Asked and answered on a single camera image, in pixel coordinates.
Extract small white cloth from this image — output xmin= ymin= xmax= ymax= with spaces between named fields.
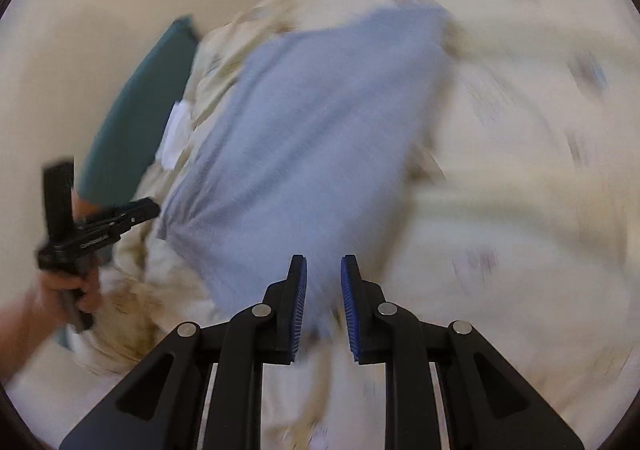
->
xmin=155 ymin=100 xmax=193 ymax=168

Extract person's left hand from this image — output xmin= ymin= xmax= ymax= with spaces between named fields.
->
xmin=39 ymin=257 xmax=104 ymax=316

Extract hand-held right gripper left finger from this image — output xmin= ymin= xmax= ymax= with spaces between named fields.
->
xmin=59 ymin=254 xmax=308 ymax=450

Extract yellow bear print duvet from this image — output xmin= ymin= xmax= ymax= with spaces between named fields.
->
xmin=65 ymin=0 xmax=640 ymax=450

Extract teal padded headboard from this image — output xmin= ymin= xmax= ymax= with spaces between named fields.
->
xmin=75 ymin=15 xmax=201 ymax=206

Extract light blue shirt black sleeves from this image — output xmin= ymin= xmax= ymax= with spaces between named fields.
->
xmin=156 ymin=0 xmax=457 ymax=336

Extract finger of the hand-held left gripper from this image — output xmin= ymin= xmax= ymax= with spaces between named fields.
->
xmin=107 ymin=197 xmax=162 ymax=234

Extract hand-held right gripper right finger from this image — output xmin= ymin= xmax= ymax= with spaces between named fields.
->
xmin=340 ymin=254 xmax=586 ymax=450

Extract person's left forearm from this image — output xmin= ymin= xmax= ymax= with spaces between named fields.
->
xmin=0 ymin=287 xmax=66 ymax=383

